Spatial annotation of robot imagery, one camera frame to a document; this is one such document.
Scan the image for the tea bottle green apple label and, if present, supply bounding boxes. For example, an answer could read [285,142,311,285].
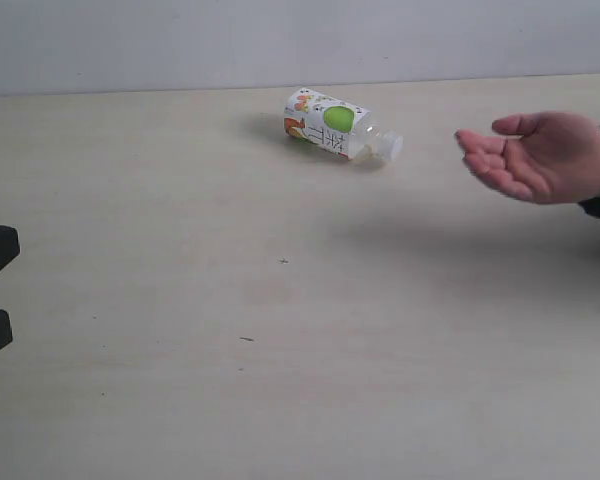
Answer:
[282,87,405,165]

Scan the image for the person's open hand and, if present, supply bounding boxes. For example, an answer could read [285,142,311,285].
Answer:
[455,111,600,205]

